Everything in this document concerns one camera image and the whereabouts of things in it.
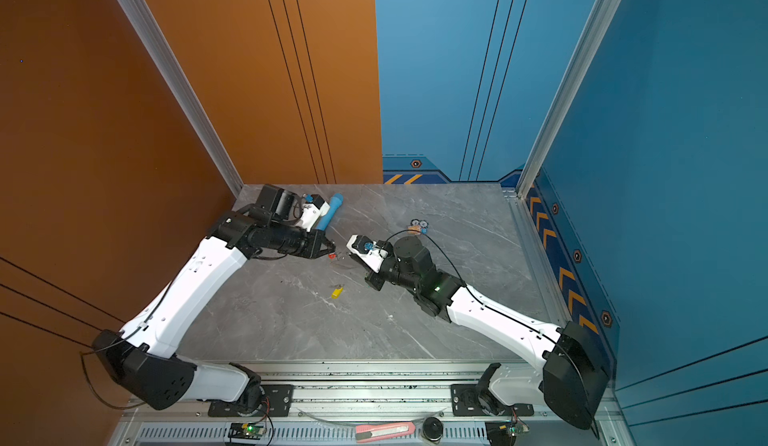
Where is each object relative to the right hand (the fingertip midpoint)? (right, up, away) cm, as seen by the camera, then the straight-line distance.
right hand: (353, 253), depth 72 cm
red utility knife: (+6, -42, -3) cm, 42 cm away
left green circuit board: (-25, -43, -1) cm, 50 cm away
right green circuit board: (+36, -42, -2) cm, 56 cm away
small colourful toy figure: (+18, +5, +33) cm, 38 cm away
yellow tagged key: (-8, -15, +20) cm, 26 cm away
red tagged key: (-5, -1, +1) cm, 5 cm away
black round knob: (+18, -35, -11) cm, 41 cm away
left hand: (-5, +2, +1) cm, 5 cm away
